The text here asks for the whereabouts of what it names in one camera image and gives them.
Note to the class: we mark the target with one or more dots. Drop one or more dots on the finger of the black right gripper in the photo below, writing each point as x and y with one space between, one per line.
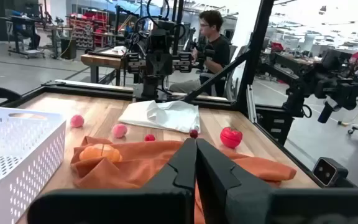
135 62
182 62

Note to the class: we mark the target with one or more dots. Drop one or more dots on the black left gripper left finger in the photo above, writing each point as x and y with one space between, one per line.
172 193

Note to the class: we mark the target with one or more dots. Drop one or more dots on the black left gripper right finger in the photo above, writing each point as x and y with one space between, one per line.
228 199

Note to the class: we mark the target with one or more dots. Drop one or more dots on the red toy tomato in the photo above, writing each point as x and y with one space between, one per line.
231 137

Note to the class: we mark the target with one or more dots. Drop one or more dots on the dark red toy berry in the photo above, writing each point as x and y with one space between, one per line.
193 134

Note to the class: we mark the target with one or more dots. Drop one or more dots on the pink toy peach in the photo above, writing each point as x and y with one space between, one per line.
119 131
77 121

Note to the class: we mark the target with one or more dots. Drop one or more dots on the toy orange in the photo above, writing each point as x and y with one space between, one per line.
99 153

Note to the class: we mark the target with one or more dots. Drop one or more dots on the black neighbouring robot arm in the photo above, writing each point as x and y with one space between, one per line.
331 84

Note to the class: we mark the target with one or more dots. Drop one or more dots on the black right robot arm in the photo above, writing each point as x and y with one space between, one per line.
150 90

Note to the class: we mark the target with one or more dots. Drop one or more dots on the person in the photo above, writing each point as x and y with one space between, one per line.
219 53

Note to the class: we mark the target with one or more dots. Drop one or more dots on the orange cloth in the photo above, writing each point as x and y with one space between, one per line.
141 161

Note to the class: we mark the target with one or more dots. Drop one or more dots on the grey office chair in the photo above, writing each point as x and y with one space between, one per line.
233 84

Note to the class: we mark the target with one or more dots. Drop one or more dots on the white cloth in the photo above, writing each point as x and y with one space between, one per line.
166 116

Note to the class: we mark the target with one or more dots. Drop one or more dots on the red parts shelf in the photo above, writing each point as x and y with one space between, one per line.
87 31

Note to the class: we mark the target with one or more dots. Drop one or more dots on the small red toy fruit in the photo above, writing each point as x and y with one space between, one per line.
149 137

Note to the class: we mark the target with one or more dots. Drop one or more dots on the black bin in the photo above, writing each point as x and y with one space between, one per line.
68 48

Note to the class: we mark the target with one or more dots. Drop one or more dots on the black cart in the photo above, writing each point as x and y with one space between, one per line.
23 34

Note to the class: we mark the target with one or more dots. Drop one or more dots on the white perforated plastic basket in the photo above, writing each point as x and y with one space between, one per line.
17 161

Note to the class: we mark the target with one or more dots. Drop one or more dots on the black table frame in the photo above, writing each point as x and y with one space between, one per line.
253 62

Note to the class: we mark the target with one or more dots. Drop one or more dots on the black table-level camera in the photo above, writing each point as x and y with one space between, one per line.
325 171

